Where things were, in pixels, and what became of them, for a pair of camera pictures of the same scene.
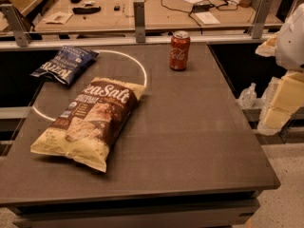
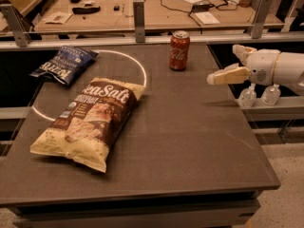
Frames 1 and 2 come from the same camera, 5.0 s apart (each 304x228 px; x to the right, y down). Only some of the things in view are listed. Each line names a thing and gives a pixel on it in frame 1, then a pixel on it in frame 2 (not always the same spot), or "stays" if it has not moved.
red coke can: x=180 y=50 stays
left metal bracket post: x=17 y=23 stays
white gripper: x=292 y=45 to x=263 y=66
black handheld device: x=85 y=10 stays
